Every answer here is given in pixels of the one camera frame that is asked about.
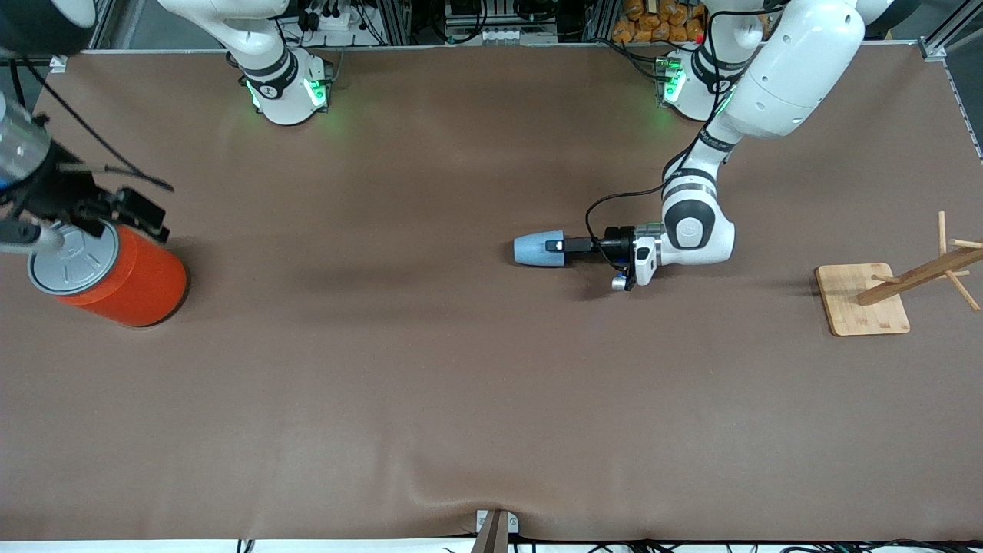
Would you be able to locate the aluminium frame profile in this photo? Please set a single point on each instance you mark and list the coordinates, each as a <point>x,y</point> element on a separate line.
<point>948,34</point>
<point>92,31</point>

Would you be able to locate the light blue plastic cup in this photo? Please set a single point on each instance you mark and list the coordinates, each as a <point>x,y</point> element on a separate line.
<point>530,250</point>

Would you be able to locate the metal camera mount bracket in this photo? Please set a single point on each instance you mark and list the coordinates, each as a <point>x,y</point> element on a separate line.
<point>495,530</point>

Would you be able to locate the orange can with grey lid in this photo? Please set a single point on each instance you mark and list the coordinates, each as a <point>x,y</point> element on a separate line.
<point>142,284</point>

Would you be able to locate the wooden mug tree stand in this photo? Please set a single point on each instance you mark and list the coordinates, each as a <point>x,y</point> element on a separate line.
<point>860,303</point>

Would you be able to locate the brown table cover cloth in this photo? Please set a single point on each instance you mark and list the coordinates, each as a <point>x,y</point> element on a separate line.
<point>491,384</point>

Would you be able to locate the white power strip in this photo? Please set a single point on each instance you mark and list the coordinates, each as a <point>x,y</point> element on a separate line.
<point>330,19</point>

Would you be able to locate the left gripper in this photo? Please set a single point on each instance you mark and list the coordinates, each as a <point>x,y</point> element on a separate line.
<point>618,237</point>

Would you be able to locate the white terminal block strip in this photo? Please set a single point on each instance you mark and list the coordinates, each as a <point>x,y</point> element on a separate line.
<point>514,34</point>

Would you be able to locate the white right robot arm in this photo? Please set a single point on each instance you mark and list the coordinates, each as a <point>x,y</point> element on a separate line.
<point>269,46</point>

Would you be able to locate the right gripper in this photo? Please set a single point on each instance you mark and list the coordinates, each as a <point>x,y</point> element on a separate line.
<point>55,198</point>

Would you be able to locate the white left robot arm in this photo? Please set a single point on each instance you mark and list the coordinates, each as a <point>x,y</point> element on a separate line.
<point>791,69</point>

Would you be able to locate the orange snack bags pile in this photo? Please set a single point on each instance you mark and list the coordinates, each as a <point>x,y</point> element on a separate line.
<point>653,23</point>

